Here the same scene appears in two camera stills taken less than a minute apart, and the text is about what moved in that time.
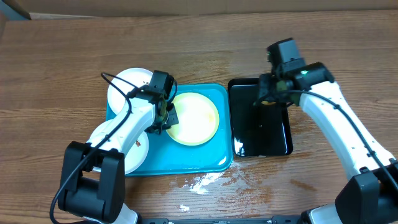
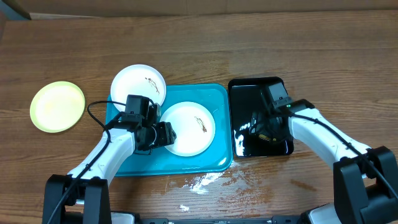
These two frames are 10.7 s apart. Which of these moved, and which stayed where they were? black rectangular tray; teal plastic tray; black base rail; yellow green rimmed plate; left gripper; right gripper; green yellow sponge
Moved: right gripper; left gripper; yellow green rimmed plate; green yellow sponge
Stayed: teal plastic tray; black base rail; black rectangular tray
